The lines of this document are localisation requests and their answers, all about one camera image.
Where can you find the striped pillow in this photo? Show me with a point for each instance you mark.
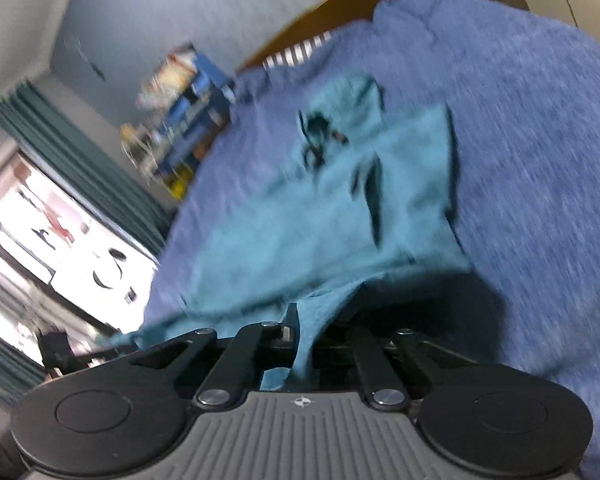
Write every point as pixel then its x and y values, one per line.
pixel 298 53

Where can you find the bright window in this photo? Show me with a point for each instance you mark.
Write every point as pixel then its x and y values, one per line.
pixel 62 269

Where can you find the blue cluttered shelf unit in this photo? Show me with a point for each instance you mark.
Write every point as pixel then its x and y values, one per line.
pixel 187 102

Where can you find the blue bed blanket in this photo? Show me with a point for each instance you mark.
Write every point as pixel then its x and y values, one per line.
pixel 524 97

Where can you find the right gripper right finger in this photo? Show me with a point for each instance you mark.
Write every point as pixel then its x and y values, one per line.
pixel 489 419

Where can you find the teal hooded sweatshirt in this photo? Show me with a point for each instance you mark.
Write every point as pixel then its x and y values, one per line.
pixel 363 203

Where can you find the teal curtain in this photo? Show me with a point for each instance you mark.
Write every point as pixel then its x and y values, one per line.
pixel 51 139

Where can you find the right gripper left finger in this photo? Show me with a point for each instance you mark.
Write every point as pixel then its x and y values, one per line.
pixel 118 417

